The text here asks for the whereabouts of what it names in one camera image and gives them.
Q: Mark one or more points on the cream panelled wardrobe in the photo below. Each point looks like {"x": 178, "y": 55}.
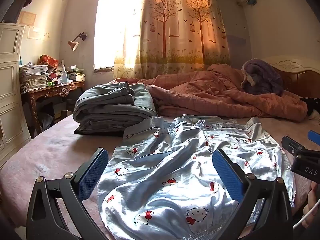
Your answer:
{"x": 10, "y": 92}

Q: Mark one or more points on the purple blanket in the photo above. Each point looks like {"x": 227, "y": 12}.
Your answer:
{"x": 262, "y": 77}

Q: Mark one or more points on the bright window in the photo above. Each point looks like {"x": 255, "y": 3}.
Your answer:
{"x": 112, "y": 30}

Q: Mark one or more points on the beige wall certificate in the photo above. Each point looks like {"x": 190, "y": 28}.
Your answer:
{"x": 27, "y": 18}

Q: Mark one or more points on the black and white garment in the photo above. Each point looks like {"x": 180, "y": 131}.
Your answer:
{"x": 311, "y": 106}

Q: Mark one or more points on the tree print curtain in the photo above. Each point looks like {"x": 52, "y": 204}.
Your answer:
{"x": 180, "y": 30}

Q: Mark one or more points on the red box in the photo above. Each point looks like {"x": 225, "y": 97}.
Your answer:
{"x": 48, "y": 60}

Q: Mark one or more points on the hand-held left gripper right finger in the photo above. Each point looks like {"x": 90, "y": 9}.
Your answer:
{"x": 227, "y": 177}

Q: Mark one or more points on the folded grey sweatshirt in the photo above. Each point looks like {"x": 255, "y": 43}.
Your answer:
{"x": 112, "y": 100}

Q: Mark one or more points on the cream carved headboard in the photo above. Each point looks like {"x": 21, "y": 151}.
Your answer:
{"x": 300, "y": 78}

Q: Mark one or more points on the stack of books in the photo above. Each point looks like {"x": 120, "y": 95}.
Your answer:
{"x": 76, "y": 75}

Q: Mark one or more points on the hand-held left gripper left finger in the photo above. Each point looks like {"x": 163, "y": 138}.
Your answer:
{"x": 92, "y": 173}

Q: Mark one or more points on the pink quilt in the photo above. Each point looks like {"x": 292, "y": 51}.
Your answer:
{"x": 212, "y": 95}

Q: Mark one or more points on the carved wooden desk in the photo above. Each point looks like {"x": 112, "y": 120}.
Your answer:
{"x": 57, "y": 90}

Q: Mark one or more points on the white wall paper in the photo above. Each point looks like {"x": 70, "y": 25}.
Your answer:
{"x": 34, "y": 33}
{"x": 46, "y": 36}

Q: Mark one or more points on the person's right hand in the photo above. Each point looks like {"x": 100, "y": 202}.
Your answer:
{"x": 313, "y": 205}

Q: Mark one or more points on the clear plastic bottle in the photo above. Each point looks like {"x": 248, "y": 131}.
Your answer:
{"x": 64, "y": 76}

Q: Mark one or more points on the folded dark grey garment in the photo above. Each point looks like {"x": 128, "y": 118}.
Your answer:
{"x": 100, "y": 130}

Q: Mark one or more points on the small red bag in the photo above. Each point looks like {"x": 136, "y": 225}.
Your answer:
{"x": 53, "y": 76}

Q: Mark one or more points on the pink wall lamp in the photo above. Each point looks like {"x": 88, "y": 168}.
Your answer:
{"x": 74, "y": 45}

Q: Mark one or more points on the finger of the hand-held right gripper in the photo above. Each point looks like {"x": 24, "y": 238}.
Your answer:
{"x": 315, "y": 135}
{"x": 295, "y": 146}

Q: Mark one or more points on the stack of papers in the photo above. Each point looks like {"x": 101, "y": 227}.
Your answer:
{"x": 32, "y": 77}

